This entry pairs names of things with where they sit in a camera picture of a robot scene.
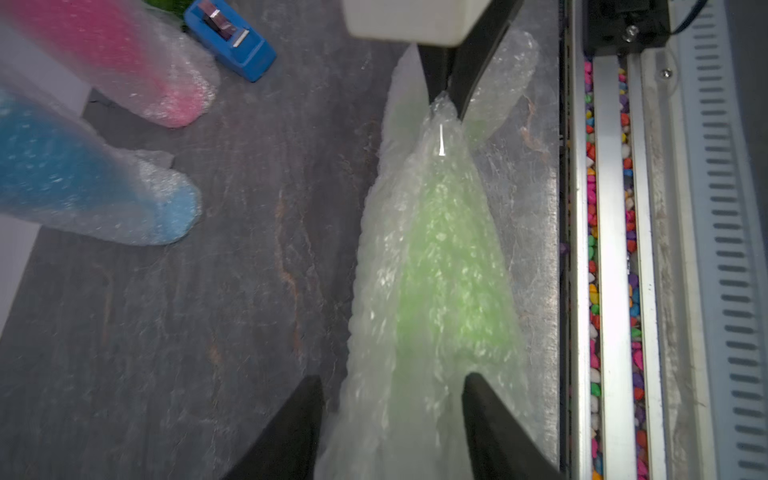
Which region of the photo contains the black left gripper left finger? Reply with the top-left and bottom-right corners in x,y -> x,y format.
224,375 -> 324,479

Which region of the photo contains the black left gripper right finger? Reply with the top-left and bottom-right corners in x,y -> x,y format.
462,372 -> 564,480

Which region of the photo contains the blue plastic wine glass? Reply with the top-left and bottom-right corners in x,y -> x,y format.
0,89 -> 202,241

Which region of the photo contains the blue tape dispenser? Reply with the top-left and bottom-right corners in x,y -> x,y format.
184,0 -> 277,83

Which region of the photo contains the green artificial grass mat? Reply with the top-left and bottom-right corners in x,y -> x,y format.
145,0 -> 194,18

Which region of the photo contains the green plastic wine glass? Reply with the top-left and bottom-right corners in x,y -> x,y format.
396,96 -> 527,389

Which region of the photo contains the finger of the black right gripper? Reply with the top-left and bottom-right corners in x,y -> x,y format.
448,0 -> 524,119
417,44 -> 456,104

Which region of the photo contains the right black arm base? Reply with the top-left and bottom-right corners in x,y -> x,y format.
583,0 -> 671,57

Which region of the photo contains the clear adhesive tape strip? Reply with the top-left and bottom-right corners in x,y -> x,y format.
438,122 -> 446,157

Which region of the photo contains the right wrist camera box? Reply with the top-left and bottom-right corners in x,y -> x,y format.
342,0 -> 490,47

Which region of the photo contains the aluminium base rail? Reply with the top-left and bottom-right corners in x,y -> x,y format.
563,1 -> 672,479

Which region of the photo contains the white slotted cable duct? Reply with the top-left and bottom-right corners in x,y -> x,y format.
676,1 -> 767,479

